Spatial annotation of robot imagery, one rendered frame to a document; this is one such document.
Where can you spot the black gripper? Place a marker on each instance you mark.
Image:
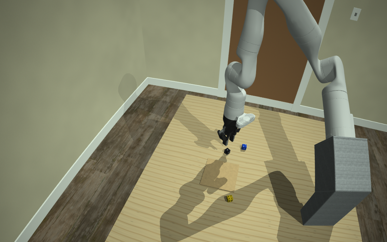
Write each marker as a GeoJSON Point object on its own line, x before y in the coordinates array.
{"type": "Point", "coordinates": [229, 129]}

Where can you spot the tan flat mat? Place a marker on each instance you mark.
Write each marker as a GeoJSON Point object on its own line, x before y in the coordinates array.
{"type": "Point", "coordinates": [220, 175]}

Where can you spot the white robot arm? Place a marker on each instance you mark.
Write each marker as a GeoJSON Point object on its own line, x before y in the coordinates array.
{"type": "Point", "coordinates": [307, 34]}

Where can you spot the yellow die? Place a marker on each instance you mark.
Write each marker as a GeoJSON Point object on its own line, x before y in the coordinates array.
{"type": "Point", "coordinates": [229, 198]}

